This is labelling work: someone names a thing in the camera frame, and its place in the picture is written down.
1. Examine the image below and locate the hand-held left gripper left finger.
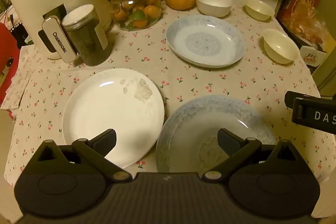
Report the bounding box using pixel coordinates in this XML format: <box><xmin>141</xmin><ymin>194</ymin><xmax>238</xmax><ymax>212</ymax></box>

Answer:
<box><xmin>36</xmin><ymin>129</ymin><xmax>133</xmax><ymax>183</ymax></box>

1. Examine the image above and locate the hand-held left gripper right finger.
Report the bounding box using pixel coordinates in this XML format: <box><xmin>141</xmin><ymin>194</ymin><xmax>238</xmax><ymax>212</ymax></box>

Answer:
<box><xmin>201</xmin><ymin>128</ymin><xmax>303</xmax><ymax>183</ymax></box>

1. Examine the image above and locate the stack of white plates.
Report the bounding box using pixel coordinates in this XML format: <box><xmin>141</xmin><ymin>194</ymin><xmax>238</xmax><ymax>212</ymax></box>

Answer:
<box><xmin>62</xmin><ymin>68</ymin><xmax>165</xmax><ymax>169</ymax></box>

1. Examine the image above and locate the blue patterned plate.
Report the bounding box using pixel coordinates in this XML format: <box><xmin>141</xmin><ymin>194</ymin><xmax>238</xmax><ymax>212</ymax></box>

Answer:
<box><xmin>166</xmin><ymin>15</ymin><xmax>245</xmax><ymax>68</ymax></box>
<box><xmin>155</xmin><ymin>94</ymin><xmax>276</xmax><ymax>173</ymax></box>

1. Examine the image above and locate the cream bowl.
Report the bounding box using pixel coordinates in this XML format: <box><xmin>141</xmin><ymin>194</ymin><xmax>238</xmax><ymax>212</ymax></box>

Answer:
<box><xmin>262</xmin><ymin>28</ymin><xmax>300</xmax><ymax>64</ymax></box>
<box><xmin>243</xmin><ymin>0</ymin><xmax>275</xmax><ymax>22</ymax></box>

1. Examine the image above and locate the white bowl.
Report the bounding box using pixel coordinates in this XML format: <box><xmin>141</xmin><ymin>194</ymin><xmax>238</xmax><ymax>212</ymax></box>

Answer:
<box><xmin>196</xmin><ymin>0</ymin><xmax>232</xmax><ymax>18</ymax></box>

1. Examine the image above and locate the cherry print tablecloth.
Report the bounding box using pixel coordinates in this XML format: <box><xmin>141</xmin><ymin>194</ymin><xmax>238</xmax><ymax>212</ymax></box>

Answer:
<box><xmin>1</xmin><ymin>4</ymin><xmax>336</xmax><ymax>188</ymax></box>

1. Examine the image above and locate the clear plastic bag of oranges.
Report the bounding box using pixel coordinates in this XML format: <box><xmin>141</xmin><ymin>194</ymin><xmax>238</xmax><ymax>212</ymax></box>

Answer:
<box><xmin>287</xmin><ymin>14</ymin><xmax>336</xmax><ymax>52</ymax></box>

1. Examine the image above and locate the glass jar with dark tea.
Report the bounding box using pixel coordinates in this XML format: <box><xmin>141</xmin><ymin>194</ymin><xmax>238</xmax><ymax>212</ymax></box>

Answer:
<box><xmin>62</xmin><ymin>4</ymin><xmax>112</xmax><ymax>67</ymax></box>

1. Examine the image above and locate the glass jar with kumquats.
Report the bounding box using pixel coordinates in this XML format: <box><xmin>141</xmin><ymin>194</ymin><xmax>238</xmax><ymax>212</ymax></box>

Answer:
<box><xmin>106</xmin><ymin>0</ymin><xmax>162</xmax><ymax>31</ymax></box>

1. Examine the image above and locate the red plastic chair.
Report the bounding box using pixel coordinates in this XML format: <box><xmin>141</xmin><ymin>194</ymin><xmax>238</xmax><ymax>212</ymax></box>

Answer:
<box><xmin>0</xmin><ymin>22</ymin><xmax>21</xmax><ymax>104</ymax></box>

